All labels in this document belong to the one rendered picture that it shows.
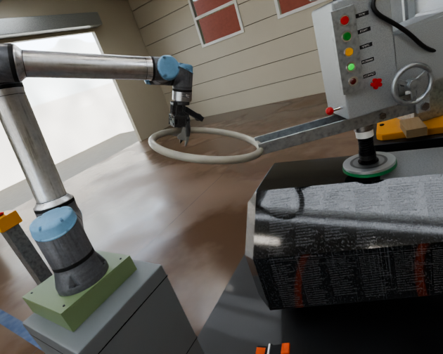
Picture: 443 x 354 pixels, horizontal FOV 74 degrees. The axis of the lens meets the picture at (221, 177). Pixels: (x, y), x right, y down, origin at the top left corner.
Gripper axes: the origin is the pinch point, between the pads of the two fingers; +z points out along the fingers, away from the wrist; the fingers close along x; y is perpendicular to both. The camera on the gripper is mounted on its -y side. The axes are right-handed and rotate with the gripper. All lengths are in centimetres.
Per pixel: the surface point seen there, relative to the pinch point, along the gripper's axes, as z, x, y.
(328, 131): -16, 53, -39
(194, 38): -88, -678, -336
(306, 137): -13, 49, -32
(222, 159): -7.0, 46.4, 6.6
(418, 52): -48, 68, -58
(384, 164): -5, 67, -61
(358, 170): -1, 61, -54
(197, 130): -6.4, 2.4, -6.0
